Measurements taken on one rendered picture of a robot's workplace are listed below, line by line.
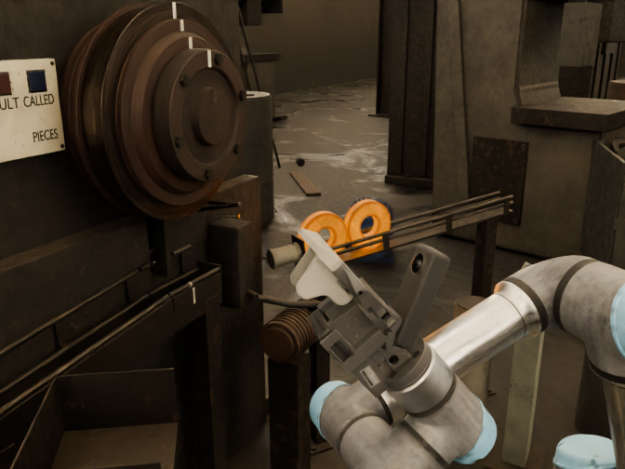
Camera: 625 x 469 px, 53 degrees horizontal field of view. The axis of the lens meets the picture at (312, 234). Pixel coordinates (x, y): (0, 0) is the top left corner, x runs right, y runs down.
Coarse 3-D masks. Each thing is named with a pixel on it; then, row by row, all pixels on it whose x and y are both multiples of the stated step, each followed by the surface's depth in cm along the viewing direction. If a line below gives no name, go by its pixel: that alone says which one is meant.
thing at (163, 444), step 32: (64, 384) 111; (96, 384) 111; (128, 384) 112; (160, 384) 113; (64, 416) 112; (96, 416) 113; (128, 416) 114; (160, 416) 115; (32, 448) 95; (64, 448) 109; (96, 448) 109; (128, 448) 110; (160, 448) 110
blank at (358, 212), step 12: (360, 204) 190; (372, 204) 191; (348, 216) 190; (360, 216) 191; (372, 216) 195; (384, 216) 195; (348, 228) 190; (360, 228) 192; (372, 228) 197; (384, 228) 196; (348, 240) 193; (372, 240) 195
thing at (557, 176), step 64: (448, 0) 369; (512, 0) 347; (576, 0) 341; (448, 64) 382; (512, 64) 356; (576, 64) 313; (448, 128) 392; (512, 128) 364; (576, 128) 333; (448, 192) 402; (512, 192) 372; (576, 192) 349
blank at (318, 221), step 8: (312, 216) 184; (320, 216) 184; (328, 216) 185; (336, 216) 186; (304, 224) 184; (312, 224) 184; (320, 224) 185; (328, 224) 186; (336, 224) 187; (344, 224) 189; (336, 232) 188; (344, 232) 189; (328, 240) 191; (336, 240) 189; (344, 240) 190
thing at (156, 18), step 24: (120, 24) 125; (144, 24) 126; (96, 48) 123; (120, 48) 121; (96, 72) 121; (120, 72) 122; (96, 96) 121; (96, 120) 121; (96, 144) 123; (96, 168) 127; (120, 168) 126; (120, 192) 130; (216, 192) 156; (168, 216) 141
